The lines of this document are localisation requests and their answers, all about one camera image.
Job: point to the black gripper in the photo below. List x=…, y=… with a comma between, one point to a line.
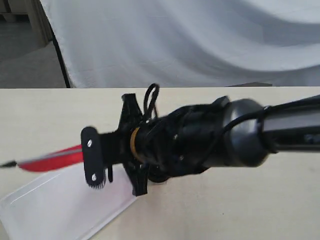
x=140, y=143

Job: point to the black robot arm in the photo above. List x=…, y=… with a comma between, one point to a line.
x=194, y=138

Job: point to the black round object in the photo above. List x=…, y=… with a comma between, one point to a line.
x=157, y=177

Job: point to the black backdrop stand pole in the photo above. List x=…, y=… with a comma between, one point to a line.
x=60, y=59

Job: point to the white plastic tray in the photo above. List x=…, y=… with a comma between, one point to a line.
x=59, y=205

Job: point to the red flag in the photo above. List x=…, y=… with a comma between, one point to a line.
x=49, y=162

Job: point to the white backdrop cloth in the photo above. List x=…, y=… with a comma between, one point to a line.
x=187, y=43

